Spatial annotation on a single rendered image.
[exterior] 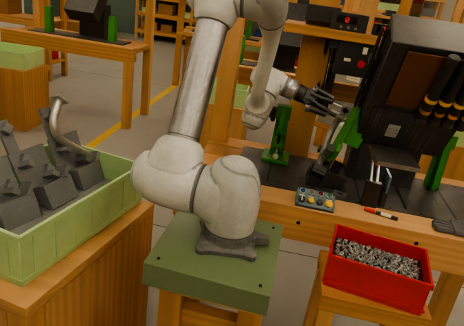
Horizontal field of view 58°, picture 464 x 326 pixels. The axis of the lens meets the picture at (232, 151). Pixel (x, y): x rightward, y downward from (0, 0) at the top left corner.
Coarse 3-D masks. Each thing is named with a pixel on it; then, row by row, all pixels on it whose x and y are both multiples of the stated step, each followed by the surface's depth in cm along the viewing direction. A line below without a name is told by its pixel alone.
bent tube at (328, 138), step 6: (342, 108) 180; (348, 108) 181; (342, 114) 179; (348, 114) 180; (336, 120) 187; (330, 126) 190; (336, 126) 189; (330, 132) 190; (330, 138) 189; (324, 144) 188; (318, 156) 185; (318, 162) 183
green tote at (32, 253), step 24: (120, 168) 170; (96, 192) 140; (120, 192) 155; (72, 216) 132; (96, 216) 144; (0, 240) 116; (24, 240) 115; (48, 240) 124; (72, 240) 135; (0, 264) 119; (24, 264) 117; (48, 264) 126
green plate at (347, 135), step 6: (354, 108) 175; (360, 108) 168; (354, 114) 170; (348, 120) 176; (354, 120) 170; (342, 126) 182; (348, 126) 171; (354, 126) 172; (342, 132) 177; (348, 132) 172; (354, 132) 172; (336, 138) 183; (342, 138) 173; (348, 138) 174; (354, 138) 173; (360, 138) 173; (336, 144) 177; (348, 144) 175; (354, 144) 174
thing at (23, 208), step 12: (0, 168) 138; (0, 180) 137; (0, 192) 137; (0, 204) 131; (12, 204) 134; (24, 204) 138; (36, 204) 141; (0, 216) 131; (12, 216) 134; (24, 216) 137; (36, 216) 141; (12, 228) 134
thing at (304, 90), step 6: (300, 84) 182; (300, 90) 179; (306, 90) 180; (312, 90) 183; (300, 96) 180; (306, 96) 182; (312, 96) 182; (300, 102) 182; (306, 102) 180; (312, 102) 181
